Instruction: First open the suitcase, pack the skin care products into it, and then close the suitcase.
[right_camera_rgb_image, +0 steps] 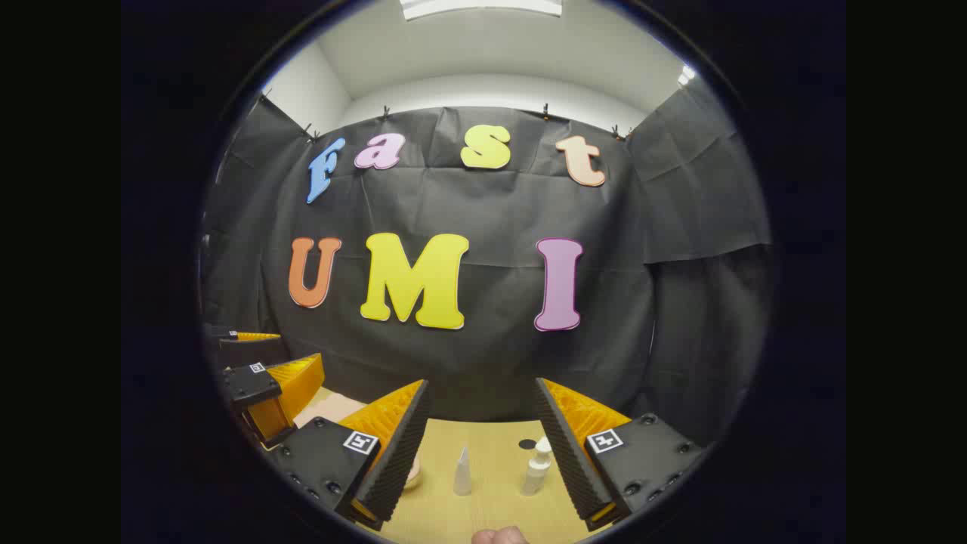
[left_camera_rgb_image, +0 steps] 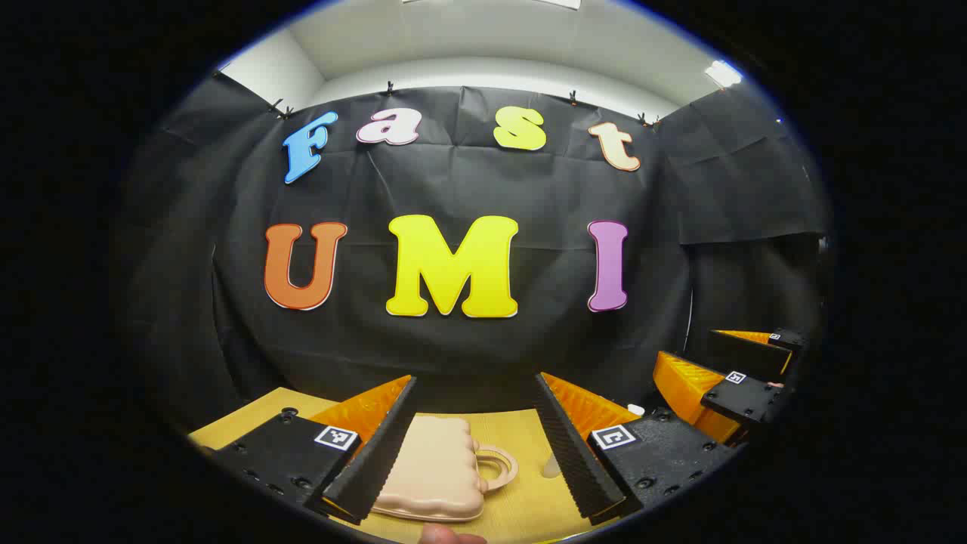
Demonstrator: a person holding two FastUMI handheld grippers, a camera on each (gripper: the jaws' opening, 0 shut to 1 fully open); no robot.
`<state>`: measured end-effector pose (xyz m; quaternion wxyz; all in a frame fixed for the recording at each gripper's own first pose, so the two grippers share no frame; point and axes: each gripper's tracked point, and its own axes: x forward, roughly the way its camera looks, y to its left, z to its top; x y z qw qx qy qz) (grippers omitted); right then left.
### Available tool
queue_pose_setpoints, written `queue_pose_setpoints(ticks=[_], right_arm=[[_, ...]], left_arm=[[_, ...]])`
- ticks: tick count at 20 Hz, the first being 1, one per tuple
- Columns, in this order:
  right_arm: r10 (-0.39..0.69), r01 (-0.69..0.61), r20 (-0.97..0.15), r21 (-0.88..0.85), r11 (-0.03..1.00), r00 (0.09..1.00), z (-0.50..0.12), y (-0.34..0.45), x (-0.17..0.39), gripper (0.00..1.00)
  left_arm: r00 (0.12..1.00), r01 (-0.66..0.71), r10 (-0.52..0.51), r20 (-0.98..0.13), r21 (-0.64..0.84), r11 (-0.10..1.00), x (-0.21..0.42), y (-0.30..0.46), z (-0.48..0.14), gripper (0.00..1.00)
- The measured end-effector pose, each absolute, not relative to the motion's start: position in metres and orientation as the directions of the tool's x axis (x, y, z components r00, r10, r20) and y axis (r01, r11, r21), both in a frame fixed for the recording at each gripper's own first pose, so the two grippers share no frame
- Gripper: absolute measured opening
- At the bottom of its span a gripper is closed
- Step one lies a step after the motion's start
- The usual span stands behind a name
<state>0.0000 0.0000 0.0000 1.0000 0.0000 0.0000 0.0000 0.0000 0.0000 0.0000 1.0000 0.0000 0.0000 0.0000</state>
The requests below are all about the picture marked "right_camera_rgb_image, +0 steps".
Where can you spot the black backdrop cloth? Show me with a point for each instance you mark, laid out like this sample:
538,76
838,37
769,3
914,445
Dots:
483,363

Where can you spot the small ceiling light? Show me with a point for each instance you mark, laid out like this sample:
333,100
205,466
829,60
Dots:
686,74

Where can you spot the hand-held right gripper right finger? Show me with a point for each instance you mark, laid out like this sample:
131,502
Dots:
566,453

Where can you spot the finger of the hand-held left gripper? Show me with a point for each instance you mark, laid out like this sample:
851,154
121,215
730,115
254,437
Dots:
249,351
253,385

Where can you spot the long ceiling light panel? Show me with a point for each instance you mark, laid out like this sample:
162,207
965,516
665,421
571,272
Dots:
483,7

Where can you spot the white pump bottle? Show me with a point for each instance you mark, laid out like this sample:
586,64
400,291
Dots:
535,472

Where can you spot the white squeeze tube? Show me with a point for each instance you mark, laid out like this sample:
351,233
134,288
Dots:
462,476

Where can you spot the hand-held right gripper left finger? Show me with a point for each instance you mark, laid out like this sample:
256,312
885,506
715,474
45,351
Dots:
400,453

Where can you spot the pink suitcase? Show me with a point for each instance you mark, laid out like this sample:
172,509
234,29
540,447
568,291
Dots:
325,408

